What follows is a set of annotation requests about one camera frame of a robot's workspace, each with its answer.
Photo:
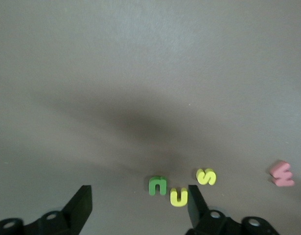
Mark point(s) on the yellow foam letter s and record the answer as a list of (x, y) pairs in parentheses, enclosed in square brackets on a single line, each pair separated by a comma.
[(206, 176)]

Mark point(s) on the green foam letter n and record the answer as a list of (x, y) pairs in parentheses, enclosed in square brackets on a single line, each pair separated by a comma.
[(152, 186)]

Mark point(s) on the yellow foam letter u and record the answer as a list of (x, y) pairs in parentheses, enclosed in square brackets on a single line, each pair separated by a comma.
[(178, 203)]

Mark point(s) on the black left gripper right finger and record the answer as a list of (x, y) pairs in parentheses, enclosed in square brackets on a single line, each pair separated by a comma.
[(199, 210)]

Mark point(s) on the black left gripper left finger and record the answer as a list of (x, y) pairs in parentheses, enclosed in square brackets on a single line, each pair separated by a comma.
[(79, 208)]

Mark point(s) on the pink foam letter w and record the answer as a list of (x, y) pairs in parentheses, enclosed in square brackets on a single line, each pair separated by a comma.
[(282, 180)]

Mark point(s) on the brown table cover sheet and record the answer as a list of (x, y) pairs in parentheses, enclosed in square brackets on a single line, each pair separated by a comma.
[(140, 61)]

